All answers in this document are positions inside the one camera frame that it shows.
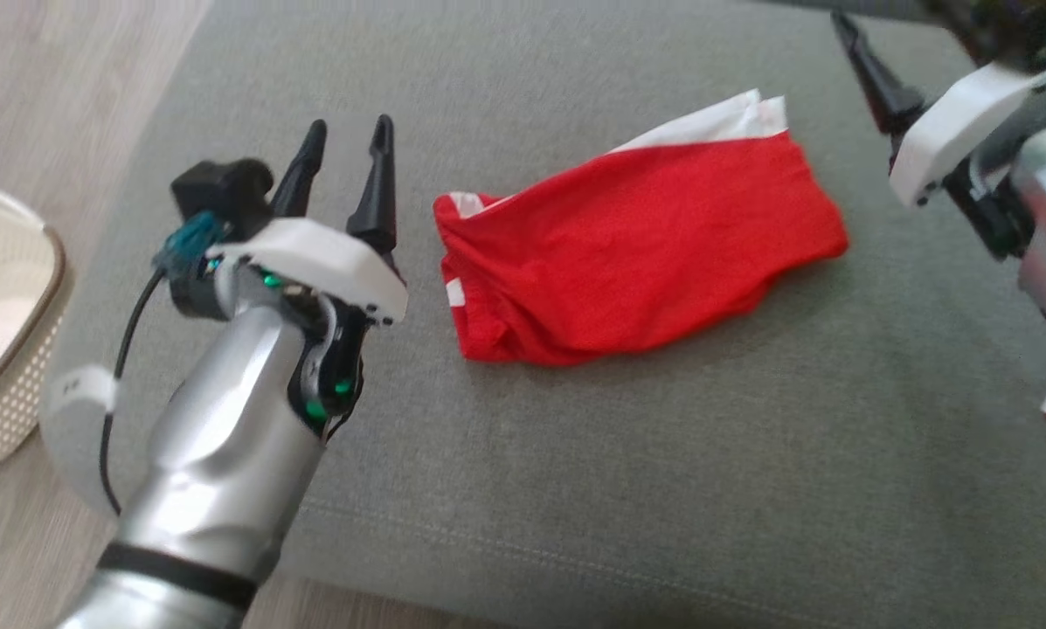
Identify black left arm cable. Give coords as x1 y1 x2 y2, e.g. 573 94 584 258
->
98 212 228 518

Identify cream perforated laundry basket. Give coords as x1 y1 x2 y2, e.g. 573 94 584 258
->
0 184 75 471

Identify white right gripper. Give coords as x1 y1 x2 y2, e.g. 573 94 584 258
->
831 10 1046 208

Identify red mesh shorts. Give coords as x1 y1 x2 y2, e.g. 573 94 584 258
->
433 88 850 367

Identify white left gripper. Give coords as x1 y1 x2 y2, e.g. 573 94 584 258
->
208 114 408 326

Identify white cable strap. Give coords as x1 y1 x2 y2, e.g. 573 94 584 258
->
49 364 121 417

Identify grey sofa seat cushion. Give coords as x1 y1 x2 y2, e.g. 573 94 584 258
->
40 0 1046 629

